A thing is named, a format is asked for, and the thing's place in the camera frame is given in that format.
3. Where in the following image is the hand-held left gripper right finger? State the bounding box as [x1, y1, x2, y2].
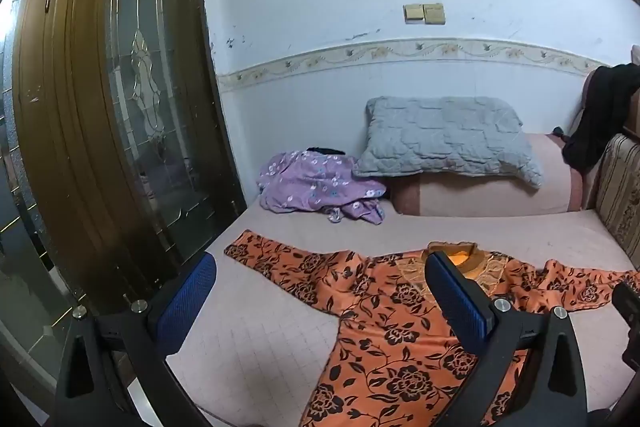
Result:
[424, 251, 590, 427]

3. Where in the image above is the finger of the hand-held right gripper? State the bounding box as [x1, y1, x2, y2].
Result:
[612, 281, 640, 370]

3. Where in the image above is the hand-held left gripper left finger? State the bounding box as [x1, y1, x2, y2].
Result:
[52, 252, 221, 427]

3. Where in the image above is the orange black floral shirt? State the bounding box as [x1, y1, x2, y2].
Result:
[223, 229, 640, 427]

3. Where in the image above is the bed with pink quilted sheet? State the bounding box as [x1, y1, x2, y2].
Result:
[127, 134, 640, 427]

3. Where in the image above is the pink bolster pillow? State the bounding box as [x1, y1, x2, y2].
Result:
[389, 132, 583, 217]

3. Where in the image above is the grey quilted pillow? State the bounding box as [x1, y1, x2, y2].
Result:
[352, 96, 545, 190]

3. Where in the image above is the purple floral garment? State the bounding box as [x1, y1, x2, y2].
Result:
[256, 149, 388, 225]

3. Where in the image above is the black garment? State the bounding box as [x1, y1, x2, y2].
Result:
[561, 63, 640, 172]

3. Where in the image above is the brown wooden glass door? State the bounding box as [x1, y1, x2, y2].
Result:
[12, 0, 248, 308]

